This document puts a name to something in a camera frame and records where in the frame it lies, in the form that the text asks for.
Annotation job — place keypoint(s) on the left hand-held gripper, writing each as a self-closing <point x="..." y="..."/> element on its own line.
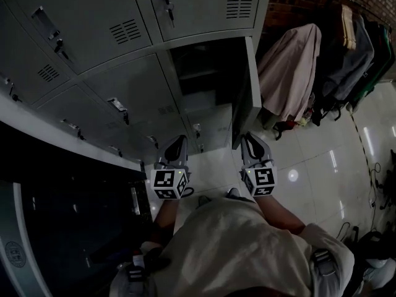
<point x="167" y="181"/>

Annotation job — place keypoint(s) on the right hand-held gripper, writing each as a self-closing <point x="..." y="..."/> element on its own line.
<point x="261" y="179"/>

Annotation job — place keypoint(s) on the grey metal locker cabinet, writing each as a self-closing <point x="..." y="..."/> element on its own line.
<point x="123" y="82"/>

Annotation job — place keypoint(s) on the person's right forearm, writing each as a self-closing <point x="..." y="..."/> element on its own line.
<point x="278" y="215"/>

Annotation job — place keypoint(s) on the person's left forearm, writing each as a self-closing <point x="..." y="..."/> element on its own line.
<point x="165" y="212"/>

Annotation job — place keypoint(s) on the person's right grey shoe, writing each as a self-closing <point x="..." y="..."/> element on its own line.
<point x="234" y="193"/>

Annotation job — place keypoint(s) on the person's grey shoe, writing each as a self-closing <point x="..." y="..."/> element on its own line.
<point x="204" y="201"/>
<point x="234" y="193"/>

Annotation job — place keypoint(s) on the person's left grey shoe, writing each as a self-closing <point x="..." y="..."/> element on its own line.
<point x="204" y="201"/>

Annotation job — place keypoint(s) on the beige coat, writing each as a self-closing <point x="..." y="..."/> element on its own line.
<point x="290" y="70"/>

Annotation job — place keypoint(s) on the person's white shirt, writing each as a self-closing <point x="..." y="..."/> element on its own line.
<point x="235" y="249"/>

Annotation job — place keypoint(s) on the grey jacket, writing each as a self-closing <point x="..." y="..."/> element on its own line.
<point x="352" y="67"/>

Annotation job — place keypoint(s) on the green jacket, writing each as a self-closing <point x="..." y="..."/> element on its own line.
<point x="377" y="76"/>

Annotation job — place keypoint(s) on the black bag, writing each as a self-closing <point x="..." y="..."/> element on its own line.
<point x="372" y="243"/>

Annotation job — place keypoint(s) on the wooden clothes hangers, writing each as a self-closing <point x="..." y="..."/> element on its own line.
<point x="348" y="26"/>

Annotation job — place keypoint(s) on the black jacket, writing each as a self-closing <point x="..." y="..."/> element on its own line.
<point x="376" y="36"/>

